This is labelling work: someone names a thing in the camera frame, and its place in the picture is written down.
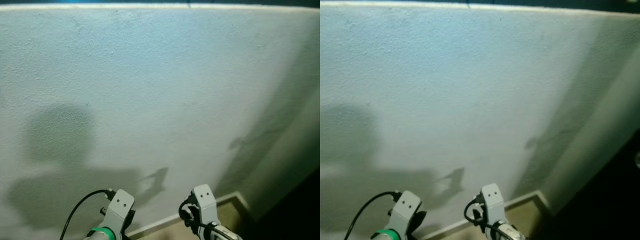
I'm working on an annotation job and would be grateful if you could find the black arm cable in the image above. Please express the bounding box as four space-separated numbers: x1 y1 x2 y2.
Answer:
178 196 241 240
59 189 117 240
464 196 522 240
344 190 403 240

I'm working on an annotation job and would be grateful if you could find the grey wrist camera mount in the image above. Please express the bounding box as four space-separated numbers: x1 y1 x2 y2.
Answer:
389 190 422 238
191 184 219 227
102 189 136 237
480 183 505 226

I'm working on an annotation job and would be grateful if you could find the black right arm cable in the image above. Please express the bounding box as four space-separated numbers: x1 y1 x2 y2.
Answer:
464 196 522 240
178 196 241 240

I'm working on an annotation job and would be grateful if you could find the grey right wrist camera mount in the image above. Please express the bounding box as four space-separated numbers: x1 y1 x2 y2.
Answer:
480 183 505 226
191 184 219 227

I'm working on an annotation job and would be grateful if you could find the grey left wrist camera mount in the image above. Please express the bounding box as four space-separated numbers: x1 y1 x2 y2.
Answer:
389 190 422 238
102 189 136 237

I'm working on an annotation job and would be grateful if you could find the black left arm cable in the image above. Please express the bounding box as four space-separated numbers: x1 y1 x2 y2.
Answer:
344 190 403 240
59 189 117 240

